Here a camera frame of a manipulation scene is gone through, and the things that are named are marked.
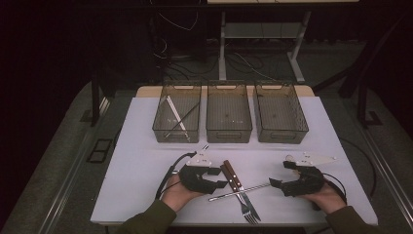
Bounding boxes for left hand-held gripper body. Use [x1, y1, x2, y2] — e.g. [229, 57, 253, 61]
[177, 149, 226, 195]

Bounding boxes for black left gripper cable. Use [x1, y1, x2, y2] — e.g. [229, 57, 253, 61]
[154, 150, 198, 201]

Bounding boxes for white table mat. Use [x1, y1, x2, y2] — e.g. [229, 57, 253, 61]
[90, 95, 380, 227]

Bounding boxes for person's left hand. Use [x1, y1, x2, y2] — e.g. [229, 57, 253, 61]
[161, 175, 205, 214]

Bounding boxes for aluminium floor rail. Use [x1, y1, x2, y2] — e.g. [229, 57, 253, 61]
[38, 97, 112, 234]
[356, 126, 413, 227]

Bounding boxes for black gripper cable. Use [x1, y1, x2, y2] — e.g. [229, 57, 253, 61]
[154, 150, 198, 201]
[322, 172, 348, 210]

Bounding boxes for wooden-handled fork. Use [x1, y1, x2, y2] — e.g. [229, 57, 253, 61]
[219, 164, 258, 226]

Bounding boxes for black metal stand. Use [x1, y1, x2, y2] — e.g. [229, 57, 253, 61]
[357, 77, 385, 129]
[90, 69, 117, 128]

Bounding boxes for metal chopstick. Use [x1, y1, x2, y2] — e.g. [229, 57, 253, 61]
[207, 182, 273, 203]
[165, 100, 202, 139]

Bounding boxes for person's right hand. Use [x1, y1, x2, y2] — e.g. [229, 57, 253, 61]
[298, 181, 347, 215]

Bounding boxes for tangle of floor cables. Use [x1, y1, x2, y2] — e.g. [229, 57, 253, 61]
[151, 38, 304, 83]

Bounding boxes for wooden-handled knife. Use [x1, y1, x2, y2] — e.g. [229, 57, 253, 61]
[224, 159, 262, 222]

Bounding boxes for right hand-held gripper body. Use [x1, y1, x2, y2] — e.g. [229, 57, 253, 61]
[282, 151, 338, 198]

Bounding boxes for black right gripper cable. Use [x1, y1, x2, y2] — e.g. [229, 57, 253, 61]
[322, 172, 348, 210]

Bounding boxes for black floor frame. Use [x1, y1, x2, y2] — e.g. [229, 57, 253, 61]
[86, 137, 114, 165]

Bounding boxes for smoky clear plastic bin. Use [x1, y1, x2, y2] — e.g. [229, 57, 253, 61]
[152, 81, 203, 144]
[252, 81, 310, 145]
[205, 80, 253, 144]

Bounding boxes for black floor cable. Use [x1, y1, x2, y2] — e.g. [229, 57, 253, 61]
[338, 136, 381, 207]

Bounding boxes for white metal desk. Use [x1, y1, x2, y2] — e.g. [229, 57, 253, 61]
[206, 0, 360, 84]

